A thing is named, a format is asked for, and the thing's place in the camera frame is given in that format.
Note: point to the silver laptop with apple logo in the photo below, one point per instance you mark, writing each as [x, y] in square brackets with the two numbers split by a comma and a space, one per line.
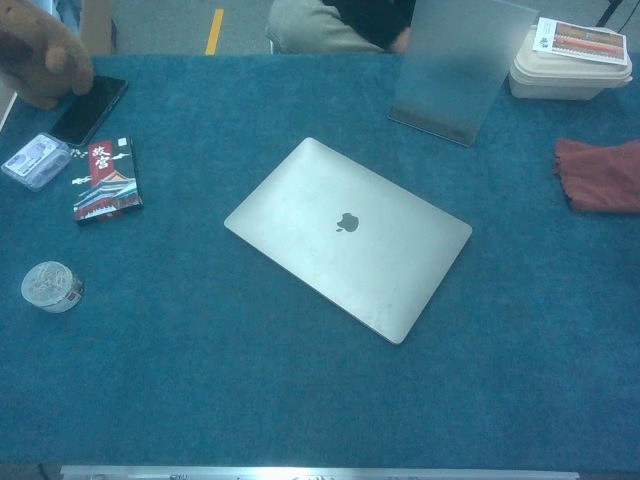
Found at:
[345, 250]

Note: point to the blue table cloth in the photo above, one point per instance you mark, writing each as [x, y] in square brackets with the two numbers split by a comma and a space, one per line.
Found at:
[300, 400]

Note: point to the frosted acrylic sign stand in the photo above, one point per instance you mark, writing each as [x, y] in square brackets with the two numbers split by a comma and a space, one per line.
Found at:
[450, 75]

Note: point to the seated person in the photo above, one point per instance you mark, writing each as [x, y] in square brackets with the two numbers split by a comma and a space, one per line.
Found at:
[320, 30]

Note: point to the dark box with palace print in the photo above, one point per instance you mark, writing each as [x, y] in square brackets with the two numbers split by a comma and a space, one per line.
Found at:
[107, 185]

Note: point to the black smartphone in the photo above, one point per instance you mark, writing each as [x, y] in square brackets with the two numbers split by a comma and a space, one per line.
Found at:
[87, 112]

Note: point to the clear round jar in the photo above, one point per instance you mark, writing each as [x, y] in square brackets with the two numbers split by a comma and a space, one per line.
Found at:
[50, 287]

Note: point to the red cloth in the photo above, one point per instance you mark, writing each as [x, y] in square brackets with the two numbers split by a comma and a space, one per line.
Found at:
[600, 175]

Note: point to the beige takeout container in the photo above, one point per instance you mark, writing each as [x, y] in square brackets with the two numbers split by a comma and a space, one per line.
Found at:
[560, 80]

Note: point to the clear plastic case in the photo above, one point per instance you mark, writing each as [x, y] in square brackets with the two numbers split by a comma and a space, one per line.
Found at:
[35, 160]

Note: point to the cardboard box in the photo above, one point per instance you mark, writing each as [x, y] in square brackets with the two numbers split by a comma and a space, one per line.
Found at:
[97, 25]

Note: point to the printed paper card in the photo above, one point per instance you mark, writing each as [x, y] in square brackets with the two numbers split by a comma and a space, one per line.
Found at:
[580, 42]

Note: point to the brown plush toy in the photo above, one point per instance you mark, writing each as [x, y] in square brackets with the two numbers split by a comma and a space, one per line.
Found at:
[35, 50]

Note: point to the aluminium rail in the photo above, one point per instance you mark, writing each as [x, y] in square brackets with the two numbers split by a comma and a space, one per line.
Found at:
[250, 473]

